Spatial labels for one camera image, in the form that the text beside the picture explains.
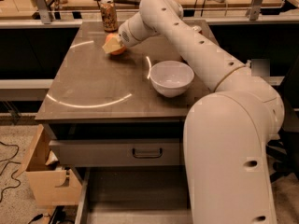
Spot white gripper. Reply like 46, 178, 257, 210
102, 13, 158, 54

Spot orange fruit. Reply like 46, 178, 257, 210
104, 34, 126, 55

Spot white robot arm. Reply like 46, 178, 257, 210
109, 0, 285, 224

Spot grey drawer cabinet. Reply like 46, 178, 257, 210
35, 19, 219, 224

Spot grey top drawer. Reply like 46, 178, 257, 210
50, 138, 183, 167

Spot open middle drawer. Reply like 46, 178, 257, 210
75, 166, 192, 224

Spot brown patterned drink can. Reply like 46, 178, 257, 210
100, 0, 118, 32

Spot white ceramic bowl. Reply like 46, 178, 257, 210
149, 61, 194, 98

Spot red cola can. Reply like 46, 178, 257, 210
192, 25, 203, 35

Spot cardboard box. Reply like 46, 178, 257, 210
16, 125, 82, 206

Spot black office chair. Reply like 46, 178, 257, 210
266, 58, 299, 182

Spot metal guard rail frame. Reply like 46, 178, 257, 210
27, 0, 295, 25

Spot black floor cable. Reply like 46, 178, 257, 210
0, 140, 22, 203

